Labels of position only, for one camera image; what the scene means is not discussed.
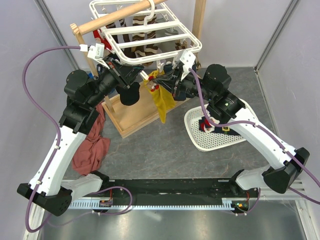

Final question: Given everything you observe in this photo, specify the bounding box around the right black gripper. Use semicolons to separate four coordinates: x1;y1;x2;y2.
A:
154;64;216;102

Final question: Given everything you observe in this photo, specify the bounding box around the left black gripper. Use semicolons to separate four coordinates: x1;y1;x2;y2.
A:
87;56;145;108

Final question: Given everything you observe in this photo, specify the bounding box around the yellow sock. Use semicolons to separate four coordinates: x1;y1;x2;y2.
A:
143;76;160;93
148;84;176;124

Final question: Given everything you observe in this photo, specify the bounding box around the beige brown argyle sock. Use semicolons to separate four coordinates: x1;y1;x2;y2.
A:
175;40;201;71

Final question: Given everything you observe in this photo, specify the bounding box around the white plastic clip hanger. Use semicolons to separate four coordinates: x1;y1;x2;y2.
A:
79;0;202;66

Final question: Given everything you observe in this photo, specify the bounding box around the white plastic laundry basket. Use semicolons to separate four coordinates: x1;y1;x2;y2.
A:
184;106;246;152

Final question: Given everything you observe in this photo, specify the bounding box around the navy patterned sock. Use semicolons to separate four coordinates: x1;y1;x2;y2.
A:
163;63;173;75

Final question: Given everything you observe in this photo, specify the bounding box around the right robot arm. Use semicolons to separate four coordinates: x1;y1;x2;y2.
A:
154;64;310;197

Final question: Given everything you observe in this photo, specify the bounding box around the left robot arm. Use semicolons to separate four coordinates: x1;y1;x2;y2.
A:
17;57;144;217

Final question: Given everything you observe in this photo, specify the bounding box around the wooden hanger stand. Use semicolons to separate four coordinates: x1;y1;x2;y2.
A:
70;0;206;138

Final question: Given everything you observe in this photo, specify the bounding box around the black hanging sock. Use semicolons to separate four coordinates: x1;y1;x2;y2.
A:
117;82;140;106

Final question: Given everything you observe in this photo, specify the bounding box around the brown striped hanging sock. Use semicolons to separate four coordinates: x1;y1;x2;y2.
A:
106;14;158;67

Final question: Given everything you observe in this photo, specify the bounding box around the blue cloth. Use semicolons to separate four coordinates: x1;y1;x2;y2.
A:
87;63;104;79

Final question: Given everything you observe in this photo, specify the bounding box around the red white hanging sock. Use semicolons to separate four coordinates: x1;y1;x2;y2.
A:
92;29;112;51

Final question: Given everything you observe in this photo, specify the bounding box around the grey striped hanging sock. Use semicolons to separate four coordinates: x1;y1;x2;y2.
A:
164;27;180;37

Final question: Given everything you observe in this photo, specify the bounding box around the navy santa sock pair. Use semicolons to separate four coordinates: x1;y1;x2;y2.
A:
198;116;240;136

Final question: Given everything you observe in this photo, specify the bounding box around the red-brown cloth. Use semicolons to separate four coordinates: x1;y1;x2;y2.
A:
72;103;111;175

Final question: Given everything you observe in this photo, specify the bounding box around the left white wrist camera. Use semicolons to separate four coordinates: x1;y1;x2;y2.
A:
79;43;109;69

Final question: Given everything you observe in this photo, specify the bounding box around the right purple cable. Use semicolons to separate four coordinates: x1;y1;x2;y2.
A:
188;67;320;205

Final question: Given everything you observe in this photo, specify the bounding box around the purple cable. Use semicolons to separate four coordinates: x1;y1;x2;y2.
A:
21;45;82;233
188;67;320;205

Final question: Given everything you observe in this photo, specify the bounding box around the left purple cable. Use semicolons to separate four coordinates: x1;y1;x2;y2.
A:
21;45;82;233

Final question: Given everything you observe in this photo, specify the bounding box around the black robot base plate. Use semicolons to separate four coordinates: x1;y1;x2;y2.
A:
81;177;261;206

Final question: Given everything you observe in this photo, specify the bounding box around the grey slotted cable duct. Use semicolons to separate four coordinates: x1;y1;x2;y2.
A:
68;198;235;211

